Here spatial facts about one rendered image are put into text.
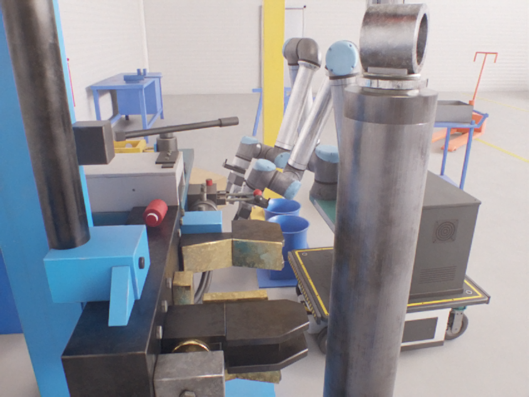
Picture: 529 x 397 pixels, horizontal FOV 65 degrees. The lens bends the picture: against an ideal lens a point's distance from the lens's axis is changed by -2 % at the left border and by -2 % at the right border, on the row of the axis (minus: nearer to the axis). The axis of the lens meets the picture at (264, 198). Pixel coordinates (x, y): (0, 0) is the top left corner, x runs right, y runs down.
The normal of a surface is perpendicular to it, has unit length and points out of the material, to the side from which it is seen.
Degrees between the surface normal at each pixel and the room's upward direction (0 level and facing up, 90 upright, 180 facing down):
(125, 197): 90
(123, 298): 45
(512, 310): 0
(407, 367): 0
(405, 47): 104
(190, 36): 90
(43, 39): 90
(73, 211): 90
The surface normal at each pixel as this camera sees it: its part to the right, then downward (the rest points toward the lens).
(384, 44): -0.51, 0.45
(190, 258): 0.35, 0.35
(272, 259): -0.17, 0.37
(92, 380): 0.10, 0.37
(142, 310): 0.00, -0.93
